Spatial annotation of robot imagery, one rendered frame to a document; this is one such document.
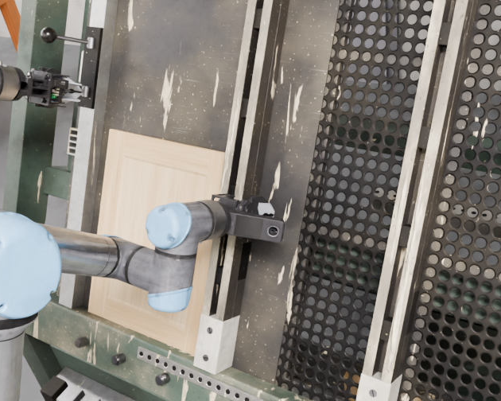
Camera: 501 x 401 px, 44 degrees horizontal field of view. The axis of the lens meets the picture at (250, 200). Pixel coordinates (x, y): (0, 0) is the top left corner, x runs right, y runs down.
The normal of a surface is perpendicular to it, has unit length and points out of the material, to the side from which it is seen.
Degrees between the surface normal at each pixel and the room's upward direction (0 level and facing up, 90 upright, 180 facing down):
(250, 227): 63
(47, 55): 90
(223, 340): 90
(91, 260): 93
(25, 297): 81
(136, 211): 58
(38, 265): 83
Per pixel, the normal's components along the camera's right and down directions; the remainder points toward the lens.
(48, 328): -0.51, 0.06
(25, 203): 0.85, 0.21
